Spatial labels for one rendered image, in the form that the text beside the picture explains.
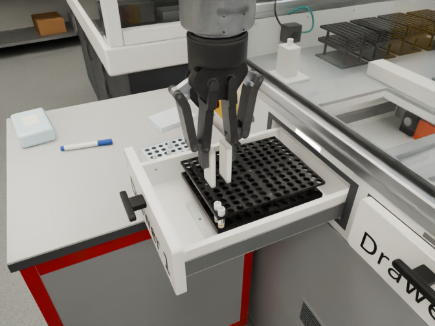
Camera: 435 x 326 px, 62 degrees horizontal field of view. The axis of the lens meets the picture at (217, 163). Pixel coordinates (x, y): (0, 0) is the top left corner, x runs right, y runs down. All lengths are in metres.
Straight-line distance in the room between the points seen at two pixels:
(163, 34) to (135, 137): 0.46
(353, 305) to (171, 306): 0.52
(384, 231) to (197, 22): 0.42
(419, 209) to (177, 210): 0.41
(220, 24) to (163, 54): 1.00
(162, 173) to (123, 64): 0.69
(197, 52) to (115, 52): 0.93
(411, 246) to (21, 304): 1.49
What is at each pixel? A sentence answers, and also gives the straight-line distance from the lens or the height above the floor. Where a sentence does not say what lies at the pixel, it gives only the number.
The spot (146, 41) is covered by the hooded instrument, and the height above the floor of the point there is 0.91.
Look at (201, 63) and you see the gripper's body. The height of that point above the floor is 1.17.
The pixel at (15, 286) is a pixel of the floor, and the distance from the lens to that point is 1.83.
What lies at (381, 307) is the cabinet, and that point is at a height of 0.74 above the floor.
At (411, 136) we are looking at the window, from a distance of 0.59.
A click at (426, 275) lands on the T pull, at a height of 0.91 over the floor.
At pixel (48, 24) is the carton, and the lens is 4.36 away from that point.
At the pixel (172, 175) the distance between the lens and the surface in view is 0.78.
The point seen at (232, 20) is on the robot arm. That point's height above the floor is 1.22.
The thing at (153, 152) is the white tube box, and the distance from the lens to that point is 0.95.
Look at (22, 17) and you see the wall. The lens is 4.76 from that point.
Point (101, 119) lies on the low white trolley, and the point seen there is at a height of 0.76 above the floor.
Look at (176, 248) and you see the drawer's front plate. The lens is 0.53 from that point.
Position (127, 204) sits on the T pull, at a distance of 0.63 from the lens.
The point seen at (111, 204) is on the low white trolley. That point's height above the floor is 0.76.
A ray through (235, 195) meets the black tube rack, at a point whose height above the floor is 0.90.
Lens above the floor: 1.33
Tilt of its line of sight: 37 degrees down
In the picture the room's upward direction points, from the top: straight up
